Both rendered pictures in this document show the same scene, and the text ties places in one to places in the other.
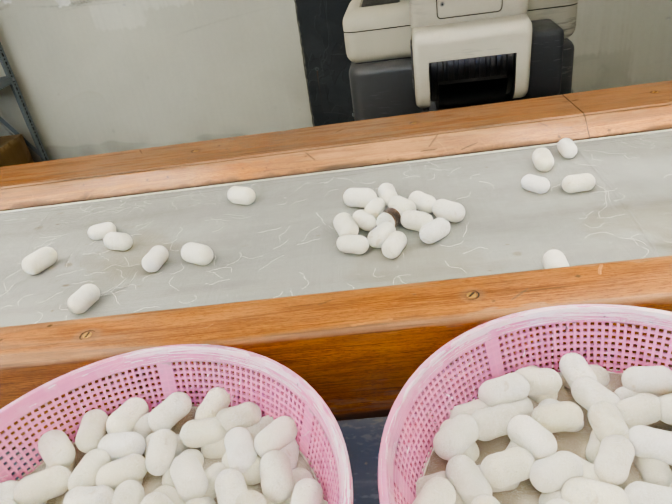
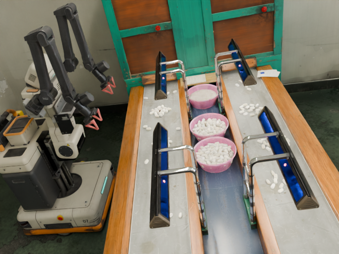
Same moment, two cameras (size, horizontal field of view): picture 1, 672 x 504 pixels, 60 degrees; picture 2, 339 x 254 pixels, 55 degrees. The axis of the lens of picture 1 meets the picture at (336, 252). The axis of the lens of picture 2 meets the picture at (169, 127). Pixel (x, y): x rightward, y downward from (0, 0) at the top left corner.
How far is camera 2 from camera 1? 199 cm
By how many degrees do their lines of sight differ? 72
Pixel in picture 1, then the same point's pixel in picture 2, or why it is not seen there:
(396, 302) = (186, 137)
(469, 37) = (78, 134)
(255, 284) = (174, 154)
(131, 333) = (188, 158)
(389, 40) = (35, 156)
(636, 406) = (200, 126)
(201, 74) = not seen: outside the picture
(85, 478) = (208, 159)
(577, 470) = (206, 130)
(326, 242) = not seen: hidden behind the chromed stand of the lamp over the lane
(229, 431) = (202, 149)
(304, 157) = (134, 154)
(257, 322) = not seen: hidden behind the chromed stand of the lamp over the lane
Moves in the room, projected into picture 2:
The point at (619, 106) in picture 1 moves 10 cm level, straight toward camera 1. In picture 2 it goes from (135, 119) to (147, 120)
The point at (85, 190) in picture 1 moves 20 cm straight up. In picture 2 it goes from (131, 189) to (123, 163)
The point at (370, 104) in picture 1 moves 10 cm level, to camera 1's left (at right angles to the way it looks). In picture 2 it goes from (40, 178) to (37, 188)
